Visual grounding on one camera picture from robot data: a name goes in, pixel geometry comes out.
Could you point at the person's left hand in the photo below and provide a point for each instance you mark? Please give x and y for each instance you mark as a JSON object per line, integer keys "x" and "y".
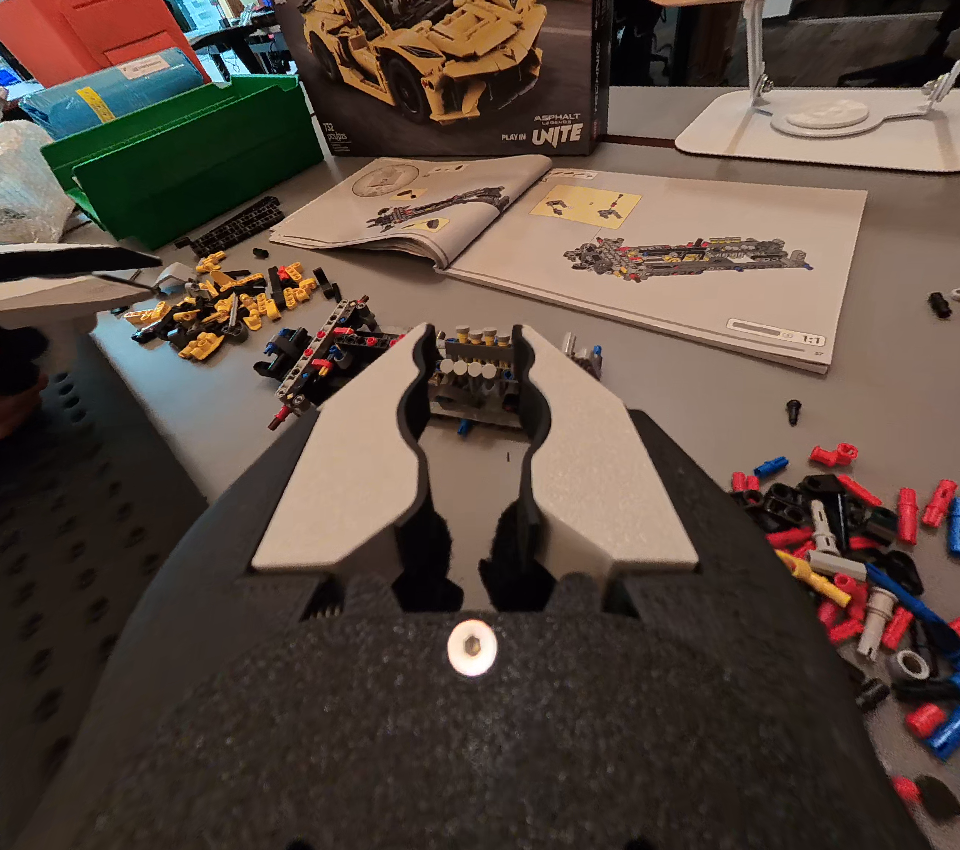
{"x": 16, "y": 411}

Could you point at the pile of yellow black lego pieces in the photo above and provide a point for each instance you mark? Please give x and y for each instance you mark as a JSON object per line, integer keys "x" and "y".
{"x": 217, "y": 310}

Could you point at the black lego pin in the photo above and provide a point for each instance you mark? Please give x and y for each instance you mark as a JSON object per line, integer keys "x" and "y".
{"x": 793, "y": 411}
{"x": 940, "y": 305}

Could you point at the white stand bracket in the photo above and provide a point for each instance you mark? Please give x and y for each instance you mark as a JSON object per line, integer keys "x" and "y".
{"x": 757, "y": 63}

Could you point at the grey lego panel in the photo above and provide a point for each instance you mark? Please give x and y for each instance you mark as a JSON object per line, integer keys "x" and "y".
{"x": 176, "y": 276}

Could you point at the green plastic bin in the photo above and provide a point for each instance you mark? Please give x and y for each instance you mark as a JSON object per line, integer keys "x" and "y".
{"x": 187, "y": 168}

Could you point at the clear plastic bag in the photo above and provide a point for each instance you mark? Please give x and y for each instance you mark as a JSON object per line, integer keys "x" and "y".
{"x": 30, "y": 183}

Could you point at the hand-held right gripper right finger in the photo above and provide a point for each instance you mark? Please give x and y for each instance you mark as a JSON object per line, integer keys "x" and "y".
{"x": 607, "y": 490}

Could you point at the lego chassis assembly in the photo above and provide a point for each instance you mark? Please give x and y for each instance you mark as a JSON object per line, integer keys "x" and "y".
{"x": 472, "y": 378}

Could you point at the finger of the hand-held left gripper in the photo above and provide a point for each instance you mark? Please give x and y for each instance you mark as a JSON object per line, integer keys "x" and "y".
{"x": 60, "y": 303}
{"x": 67, "y": 261}

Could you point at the blue wrapped package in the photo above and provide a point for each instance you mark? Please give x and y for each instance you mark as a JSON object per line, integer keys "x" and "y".
{"x": 127, "y": 85}

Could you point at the lego set box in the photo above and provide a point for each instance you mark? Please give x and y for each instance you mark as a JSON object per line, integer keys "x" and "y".
{"x": 450, "y": 25}

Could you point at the red lego bush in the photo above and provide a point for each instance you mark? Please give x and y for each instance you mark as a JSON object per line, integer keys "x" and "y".
{"x": 832, "y": 454}

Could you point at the lego instruction booklet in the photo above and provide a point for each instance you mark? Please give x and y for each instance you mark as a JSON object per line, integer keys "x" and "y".
{"x": 675, "y": 265}

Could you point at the black perforated pad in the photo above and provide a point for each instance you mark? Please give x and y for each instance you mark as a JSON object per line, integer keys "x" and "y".
{"x": 75, "y": 528}

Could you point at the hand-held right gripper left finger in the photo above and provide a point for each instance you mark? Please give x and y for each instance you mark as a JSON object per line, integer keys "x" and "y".
{"x": 345, "y": 490}

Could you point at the pile of small lego pins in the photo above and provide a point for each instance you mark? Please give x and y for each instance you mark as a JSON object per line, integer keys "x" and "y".
{"x": 847, "y": 550}

